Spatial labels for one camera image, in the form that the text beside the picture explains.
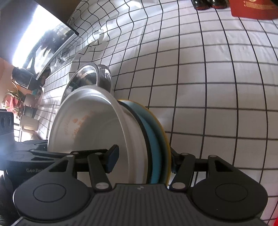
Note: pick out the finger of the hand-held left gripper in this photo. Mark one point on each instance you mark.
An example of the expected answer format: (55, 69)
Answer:
(35, 142)
(48, 154)

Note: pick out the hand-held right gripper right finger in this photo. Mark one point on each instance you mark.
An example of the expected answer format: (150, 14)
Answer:
(185, 165)

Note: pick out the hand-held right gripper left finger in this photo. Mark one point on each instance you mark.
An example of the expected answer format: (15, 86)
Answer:
(112, 160)

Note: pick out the pale yellow plate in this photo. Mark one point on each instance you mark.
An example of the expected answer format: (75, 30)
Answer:
(165, 147)

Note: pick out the large white bowl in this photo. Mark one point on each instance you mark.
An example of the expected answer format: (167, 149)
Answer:
(91, 130)

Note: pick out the blue and white bowl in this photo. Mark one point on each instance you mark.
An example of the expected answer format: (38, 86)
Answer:
(152, 147)

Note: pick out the stainless steel bowl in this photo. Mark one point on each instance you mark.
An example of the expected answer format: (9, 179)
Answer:
(86, 76)

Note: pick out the beige pot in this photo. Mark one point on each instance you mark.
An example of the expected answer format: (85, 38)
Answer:
(29, 124)

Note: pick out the green potted plant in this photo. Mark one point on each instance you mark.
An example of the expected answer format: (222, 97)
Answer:
(13, 98)

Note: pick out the black checked white tablecloth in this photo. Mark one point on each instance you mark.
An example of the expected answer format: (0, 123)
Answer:
(217, 87)

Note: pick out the black framed window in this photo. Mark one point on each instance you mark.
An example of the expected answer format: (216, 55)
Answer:
(37, 32)

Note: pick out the dark soda bottle red label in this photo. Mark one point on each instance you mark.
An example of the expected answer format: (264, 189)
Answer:
(219, 3)
(201, 4)

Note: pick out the red snack box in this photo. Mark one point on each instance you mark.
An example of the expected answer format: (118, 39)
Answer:
(254, 8)

